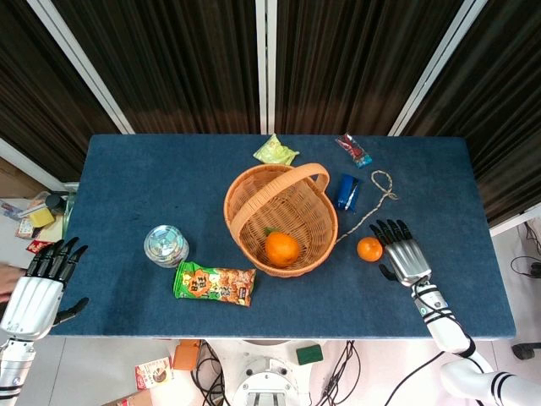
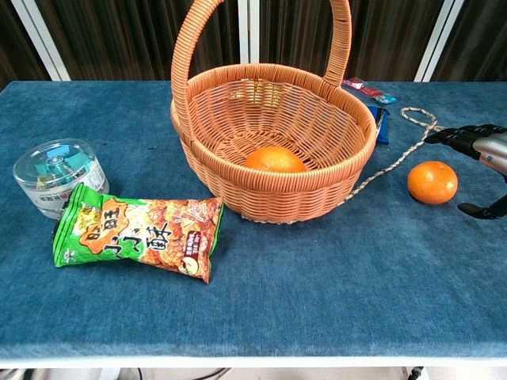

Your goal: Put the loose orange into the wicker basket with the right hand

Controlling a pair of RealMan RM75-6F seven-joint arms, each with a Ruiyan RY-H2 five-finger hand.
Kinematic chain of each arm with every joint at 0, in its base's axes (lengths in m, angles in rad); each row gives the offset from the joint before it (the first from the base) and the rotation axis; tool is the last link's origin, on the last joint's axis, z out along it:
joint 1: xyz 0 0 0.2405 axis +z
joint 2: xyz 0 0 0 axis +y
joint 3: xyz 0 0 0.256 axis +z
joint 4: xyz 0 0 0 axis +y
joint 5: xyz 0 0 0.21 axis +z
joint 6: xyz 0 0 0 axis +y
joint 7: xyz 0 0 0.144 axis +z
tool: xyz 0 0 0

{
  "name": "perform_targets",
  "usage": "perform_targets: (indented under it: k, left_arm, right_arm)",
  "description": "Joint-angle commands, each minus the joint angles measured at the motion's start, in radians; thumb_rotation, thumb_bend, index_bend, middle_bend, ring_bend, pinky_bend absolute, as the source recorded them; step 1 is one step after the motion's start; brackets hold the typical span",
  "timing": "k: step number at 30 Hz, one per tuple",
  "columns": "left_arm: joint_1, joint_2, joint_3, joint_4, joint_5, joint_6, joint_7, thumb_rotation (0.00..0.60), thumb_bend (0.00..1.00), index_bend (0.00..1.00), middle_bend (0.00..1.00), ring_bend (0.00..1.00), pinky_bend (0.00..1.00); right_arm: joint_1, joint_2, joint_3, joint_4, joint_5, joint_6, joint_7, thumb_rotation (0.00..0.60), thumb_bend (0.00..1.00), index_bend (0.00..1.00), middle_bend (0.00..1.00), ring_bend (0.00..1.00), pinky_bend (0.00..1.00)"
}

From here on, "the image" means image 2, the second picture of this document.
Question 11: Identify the blue table cloth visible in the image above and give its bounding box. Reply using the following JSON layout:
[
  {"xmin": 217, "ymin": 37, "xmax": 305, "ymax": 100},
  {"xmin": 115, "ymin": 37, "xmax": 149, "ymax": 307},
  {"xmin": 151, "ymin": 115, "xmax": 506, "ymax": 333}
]
[{"xmin": 0, "ymin": 80, "xmax": 507, "ymax": 359}]

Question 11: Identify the red candy wrapper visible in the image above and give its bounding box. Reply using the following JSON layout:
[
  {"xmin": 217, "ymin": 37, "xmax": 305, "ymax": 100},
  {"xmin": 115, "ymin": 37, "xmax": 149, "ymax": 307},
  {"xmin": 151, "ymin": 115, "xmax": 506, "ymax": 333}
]
[{"xmin": 341, "ymin": 77, "xmax": 398, "ymax": 105}]

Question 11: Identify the orange wicker basket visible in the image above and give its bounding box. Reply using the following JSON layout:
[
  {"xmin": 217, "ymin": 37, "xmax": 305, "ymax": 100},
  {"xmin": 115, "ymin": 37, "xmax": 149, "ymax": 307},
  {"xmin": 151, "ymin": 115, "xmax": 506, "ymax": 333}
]
[{"xmin": 170, "ymin": 0, "xmax": 378, "ymax": 222}]

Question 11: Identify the braided rope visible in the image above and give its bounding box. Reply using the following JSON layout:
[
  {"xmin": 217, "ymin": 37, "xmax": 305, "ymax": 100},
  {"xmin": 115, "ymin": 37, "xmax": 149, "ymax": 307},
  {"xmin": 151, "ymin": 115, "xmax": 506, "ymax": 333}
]
[{"xmin": 343, "ymin": 106, "xmax": 445, "ymax": 205}]

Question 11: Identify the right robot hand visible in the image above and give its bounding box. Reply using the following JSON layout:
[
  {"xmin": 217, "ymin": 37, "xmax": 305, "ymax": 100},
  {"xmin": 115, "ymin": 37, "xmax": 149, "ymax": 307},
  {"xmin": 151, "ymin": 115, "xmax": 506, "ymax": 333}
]
[{"xmin": 424, "ymin": 123, "xmax": 507, "ymax": 220}]

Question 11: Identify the green snack bag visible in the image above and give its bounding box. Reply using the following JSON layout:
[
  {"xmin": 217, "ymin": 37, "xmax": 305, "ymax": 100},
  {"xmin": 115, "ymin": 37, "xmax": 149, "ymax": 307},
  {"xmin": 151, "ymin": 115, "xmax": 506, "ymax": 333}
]
[{"xmin": 52, "ymin": 182, "xmax": 225, "ymax": 284}]

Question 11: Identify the orange fruit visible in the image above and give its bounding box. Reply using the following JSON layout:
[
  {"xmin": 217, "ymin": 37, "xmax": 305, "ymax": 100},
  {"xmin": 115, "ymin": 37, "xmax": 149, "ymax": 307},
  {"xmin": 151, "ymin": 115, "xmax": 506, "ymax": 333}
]
[
  {"xmin": 244, "ymin": 146, "xmax": 307, "ymax": 173},
  {"xmin": 407, "ymin": 161, "xmax": 459, "ymax": 206}
]

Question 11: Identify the clear plastic clip jar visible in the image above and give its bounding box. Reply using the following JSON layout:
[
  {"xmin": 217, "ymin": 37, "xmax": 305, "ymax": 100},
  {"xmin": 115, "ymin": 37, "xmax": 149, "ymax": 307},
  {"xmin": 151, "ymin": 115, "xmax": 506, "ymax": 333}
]
[{"xmin": 13, "ymin": 138, "xmax": 110, "ymax": 220}]

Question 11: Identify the white partition frame post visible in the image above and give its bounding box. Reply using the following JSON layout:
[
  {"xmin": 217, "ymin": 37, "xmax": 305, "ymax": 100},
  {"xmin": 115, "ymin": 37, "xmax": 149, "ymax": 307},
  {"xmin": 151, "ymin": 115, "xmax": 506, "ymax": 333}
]
[
  {"xmin": 238, "ymin": 0, "xmax": 261, "ymax": 65},
  {"xmin": 10, "ymin": 0, "xmax": 71, "ymax": 82},
  {"xmin": 414, "ymin": 0, "xmax": 464, "ymax": 83}
]

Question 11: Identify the blue snack bar wrapper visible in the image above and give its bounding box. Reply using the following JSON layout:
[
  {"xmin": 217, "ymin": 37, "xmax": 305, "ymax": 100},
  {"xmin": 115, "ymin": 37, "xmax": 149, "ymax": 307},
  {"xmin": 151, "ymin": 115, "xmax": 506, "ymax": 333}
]
[{"xmin": 367, "ymin": 104, "xmax": 391, "ymax": 146}]

